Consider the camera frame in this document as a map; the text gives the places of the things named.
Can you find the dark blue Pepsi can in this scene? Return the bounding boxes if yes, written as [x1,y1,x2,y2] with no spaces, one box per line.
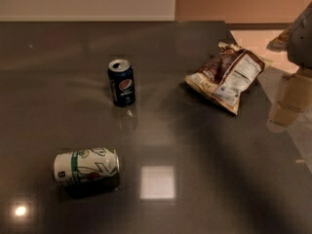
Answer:
[107,58,136,107]

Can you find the white green 7up can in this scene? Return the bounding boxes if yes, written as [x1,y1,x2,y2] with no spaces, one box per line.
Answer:
[53,147,120,187]

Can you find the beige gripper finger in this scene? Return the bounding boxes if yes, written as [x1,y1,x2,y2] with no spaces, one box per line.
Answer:
[269,68,312,127]

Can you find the brown white chip bag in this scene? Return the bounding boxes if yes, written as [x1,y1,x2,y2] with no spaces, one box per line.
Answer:
[184,42,272,114]

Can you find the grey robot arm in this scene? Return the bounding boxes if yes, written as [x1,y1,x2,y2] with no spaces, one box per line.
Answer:
[269,3,312,127]

